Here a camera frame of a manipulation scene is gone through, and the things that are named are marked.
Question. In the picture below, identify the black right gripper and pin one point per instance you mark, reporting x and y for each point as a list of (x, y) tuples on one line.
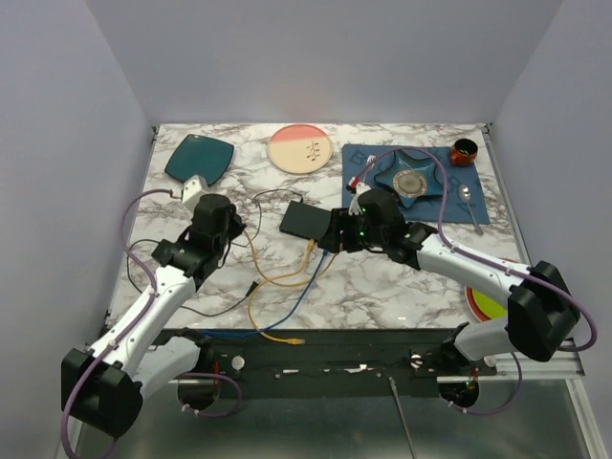
[(332, 239)]

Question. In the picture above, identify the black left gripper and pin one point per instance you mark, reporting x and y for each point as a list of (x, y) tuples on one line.
[(237, 226)]

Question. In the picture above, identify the black network switch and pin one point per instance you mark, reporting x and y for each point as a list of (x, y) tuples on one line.
[(305, 221)]

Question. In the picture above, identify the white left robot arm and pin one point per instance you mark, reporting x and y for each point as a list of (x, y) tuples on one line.
[(99, 386)]

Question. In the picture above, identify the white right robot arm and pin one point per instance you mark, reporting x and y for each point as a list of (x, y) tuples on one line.
[(540, 315)]

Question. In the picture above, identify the black power adapter brick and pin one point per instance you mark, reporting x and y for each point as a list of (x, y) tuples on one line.
[(163, 253)]

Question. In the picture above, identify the blue star-shaped dish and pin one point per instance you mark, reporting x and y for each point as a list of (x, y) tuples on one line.
[(409, 178)]

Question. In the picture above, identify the teal square plate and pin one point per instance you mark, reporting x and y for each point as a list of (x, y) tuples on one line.
[(198, 155)]

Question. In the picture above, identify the pink and cream round plate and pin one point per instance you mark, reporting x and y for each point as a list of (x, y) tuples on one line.
[(299, 148)]

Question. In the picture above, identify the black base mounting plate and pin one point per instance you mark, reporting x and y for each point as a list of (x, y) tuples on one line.
[(327, 363)]

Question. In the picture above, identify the silver spoon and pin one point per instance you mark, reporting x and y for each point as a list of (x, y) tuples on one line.
[(465, 195)]

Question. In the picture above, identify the red rimmed plate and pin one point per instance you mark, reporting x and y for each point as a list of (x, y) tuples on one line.
[(473, 308)]

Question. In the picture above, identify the orange-brown mug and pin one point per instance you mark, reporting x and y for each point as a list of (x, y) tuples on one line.
[(463, 152)]

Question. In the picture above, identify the lime green plate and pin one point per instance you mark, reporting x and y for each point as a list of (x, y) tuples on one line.
[(487, 306)]

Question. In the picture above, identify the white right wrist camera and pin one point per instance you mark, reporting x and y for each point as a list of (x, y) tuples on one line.
[(356, 188)]

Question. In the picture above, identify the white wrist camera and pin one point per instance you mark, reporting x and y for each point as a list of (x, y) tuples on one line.
[(193, 190), (356, 188)]

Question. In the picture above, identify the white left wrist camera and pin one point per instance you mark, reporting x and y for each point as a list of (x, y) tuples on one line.
[(193, 190)]

